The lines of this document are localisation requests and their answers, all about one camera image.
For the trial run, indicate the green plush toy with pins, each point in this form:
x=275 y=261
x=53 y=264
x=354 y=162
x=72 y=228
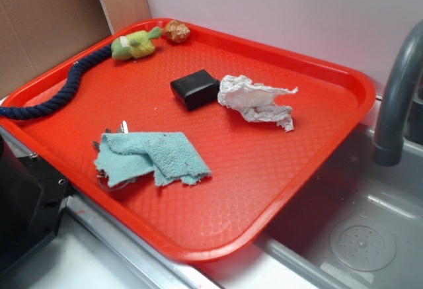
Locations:
x=135 y=45

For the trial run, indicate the grey sink basin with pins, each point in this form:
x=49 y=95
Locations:
x=353 y=225

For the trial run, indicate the grey faucet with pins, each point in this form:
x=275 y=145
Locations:
x=400 y=112

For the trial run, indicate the crumpled white paper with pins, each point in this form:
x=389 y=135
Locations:
x=255 y=101

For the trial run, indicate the black rectangular box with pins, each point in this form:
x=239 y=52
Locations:
x=195 y=90

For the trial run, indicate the red plastic tray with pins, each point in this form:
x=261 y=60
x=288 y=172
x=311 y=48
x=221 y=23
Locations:
x=256 y=168

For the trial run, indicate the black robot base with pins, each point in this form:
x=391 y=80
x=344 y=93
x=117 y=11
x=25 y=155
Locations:
x=33 y=196

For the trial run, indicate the brown cardboard panel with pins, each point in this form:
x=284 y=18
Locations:
x=37 y=35

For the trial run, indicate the light blue cloth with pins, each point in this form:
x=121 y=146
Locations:
x=169 y=156

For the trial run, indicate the metal keys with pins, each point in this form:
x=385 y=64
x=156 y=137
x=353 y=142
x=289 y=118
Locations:
x=101 y=175

